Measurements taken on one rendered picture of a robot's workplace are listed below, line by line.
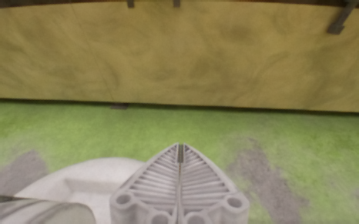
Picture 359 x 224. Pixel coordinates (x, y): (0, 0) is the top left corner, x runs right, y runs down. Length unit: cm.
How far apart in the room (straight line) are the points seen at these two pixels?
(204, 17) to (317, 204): 106
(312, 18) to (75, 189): 115
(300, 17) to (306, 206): 90
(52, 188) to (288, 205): 95
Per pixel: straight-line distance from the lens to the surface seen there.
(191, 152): 16
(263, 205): 86
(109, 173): 47
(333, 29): 97
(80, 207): 23
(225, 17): 76
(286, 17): 86
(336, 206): 108
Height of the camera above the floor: 75
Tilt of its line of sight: 45 degrees down
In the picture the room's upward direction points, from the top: straight up
